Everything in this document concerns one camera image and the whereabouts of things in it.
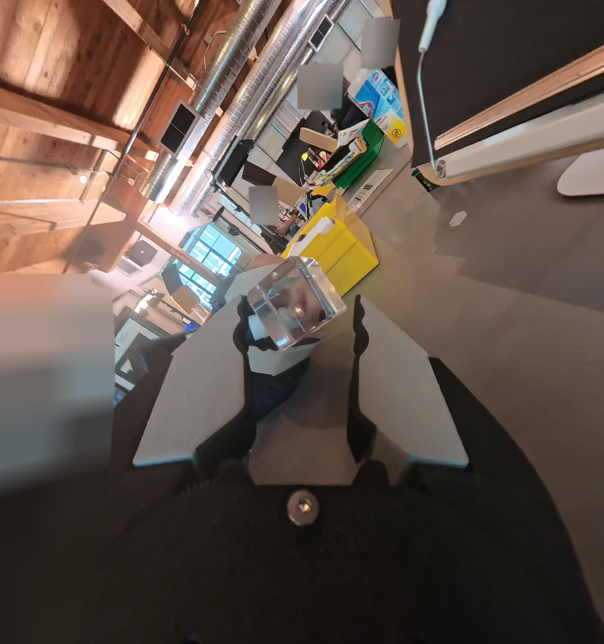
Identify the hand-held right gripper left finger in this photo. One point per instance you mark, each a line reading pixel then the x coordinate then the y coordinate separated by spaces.
pixel 196 397

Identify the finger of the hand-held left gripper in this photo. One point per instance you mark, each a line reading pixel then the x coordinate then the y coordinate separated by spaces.
pixel 272 362

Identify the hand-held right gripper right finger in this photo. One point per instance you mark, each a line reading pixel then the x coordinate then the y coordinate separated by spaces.
pixel 407 397

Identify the clear acrylic cube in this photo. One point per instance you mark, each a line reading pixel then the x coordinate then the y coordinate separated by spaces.
pixel 302 289

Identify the window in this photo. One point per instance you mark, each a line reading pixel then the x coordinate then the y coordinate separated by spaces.
pixel 206 256

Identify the yellow box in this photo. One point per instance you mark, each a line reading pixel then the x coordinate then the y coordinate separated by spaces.
pixel 352 256

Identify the small white hexagonal piece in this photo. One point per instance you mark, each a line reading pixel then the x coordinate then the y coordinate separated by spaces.
pixel 458 219

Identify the flat box with barcode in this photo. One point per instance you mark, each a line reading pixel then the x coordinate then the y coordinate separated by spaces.
pixel 372 186

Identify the black monitor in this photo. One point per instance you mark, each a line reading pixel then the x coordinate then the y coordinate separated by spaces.
pixel 231 161

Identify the green bin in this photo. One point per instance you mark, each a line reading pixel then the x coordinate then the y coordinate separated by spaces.
pixel 367 151

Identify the black vent grille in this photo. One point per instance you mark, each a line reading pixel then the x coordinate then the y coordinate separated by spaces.
pixel 179 126

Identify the white and blue carton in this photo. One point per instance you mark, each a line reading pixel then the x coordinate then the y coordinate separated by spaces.
pixel 382 98

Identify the black board with wooden edge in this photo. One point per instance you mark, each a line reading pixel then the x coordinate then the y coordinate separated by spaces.
pixel 508 60

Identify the white rail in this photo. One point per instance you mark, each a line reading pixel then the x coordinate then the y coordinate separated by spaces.
pixel 523 151

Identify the silver ventilation duct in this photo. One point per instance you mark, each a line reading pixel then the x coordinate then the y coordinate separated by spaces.
pixel 277 70
pixel 221 75

